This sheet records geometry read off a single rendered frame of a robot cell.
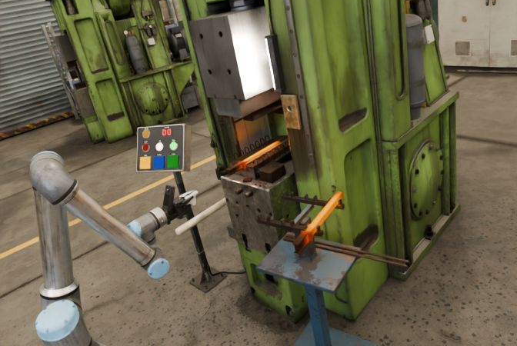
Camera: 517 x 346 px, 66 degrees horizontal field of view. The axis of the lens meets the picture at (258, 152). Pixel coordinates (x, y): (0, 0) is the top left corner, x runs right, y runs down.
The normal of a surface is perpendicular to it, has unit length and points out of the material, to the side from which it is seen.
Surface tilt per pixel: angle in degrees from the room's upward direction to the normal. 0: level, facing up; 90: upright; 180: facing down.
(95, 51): 89
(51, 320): 5
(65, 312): 5
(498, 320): 0
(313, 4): 89
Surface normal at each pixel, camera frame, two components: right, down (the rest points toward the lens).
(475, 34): -0.77, 0.37
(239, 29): 0.71, 0.14
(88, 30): 0.52, 0.21
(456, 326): -0.19, -0.91
